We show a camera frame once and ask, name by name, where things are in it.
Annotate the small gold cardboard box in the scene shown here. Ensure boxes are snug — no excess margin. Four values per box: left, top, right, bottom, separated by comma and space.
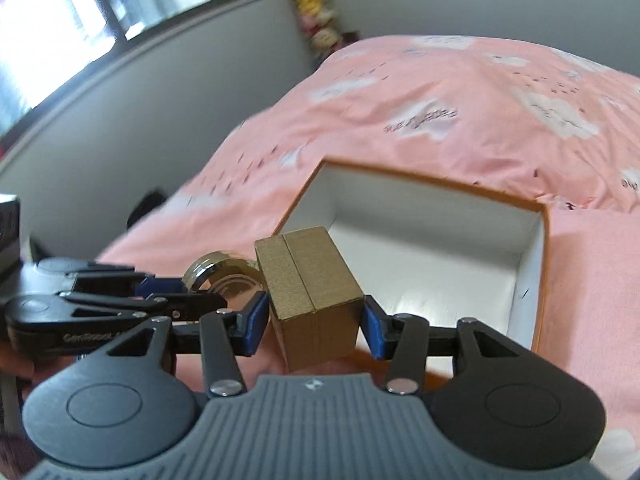
255, 226, 364, 372

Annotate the orange cardboard storage box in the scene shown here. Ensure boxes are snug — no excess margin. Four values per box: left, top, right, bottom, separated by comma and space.
276, 158, 549, 350

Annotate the dark framed window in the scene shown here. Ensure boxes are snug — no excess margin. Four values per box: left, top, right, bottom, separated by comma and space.
1, 0, 233, 148

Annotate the pink cloud print duvet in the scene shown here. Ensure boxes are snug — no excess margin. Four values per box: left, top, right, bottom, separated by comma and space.
101, 36, 639, 479

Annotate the plush toy column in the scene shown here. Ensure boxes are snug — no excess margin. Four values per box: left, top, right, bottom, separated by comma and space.
291, 0, 360, 64

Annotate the black camera box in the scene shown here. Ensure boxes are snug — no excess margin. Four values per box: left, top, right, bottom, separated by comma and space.
0, 194, 21, 276

